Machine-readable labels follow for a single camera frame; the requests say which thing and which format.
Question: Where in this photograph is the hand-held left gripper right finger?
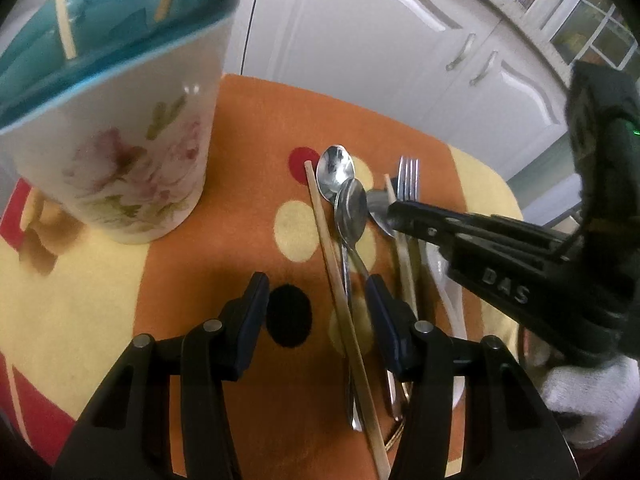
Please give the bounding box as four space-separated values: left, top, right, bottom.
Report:
365 275 581 480

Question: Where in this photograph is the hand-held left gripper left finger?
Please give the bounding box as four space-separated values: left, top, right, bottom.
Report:
52 272 271 480

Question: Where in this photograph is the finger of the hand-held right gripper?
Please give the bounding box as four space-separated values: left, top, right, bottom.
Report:
387 201 576 261

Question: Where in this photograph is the white plastic utensil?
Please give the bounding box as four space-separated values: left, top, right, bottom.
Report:
424 240 470 411

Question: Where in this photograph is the stainless steel fork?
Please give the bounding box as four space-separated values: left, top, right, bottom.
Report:
396 156 422 311

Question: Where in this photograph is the stainless steel spoon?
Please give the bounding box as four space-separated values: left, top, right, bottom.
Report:
334 178 404 422
366 189 401 239
317 145 364 432

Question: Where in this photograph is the floral cup with teal inside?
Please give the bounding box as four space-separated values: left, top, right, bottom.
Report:
0 0 251 246

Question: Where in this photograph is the person's right hand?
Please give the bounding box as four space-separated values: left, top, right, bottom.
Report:
540 355 640 451

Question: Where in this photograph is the white cabinet door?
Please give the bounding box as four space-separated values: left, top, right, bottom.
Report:
447 22 570 183
240 0 503 133
220 0 266 77

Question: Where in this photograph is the orange dotted table mat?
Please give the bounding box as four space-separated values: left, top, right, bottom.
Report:
0 74 525 480

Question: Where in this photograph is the white framed glass door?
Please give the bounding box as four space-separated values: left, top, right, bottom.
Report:
542 0 640 81

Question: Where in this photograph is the metal cabinet handle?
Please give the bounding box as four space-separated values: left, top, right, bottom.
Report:
469 50 499 87
445 32 476 72

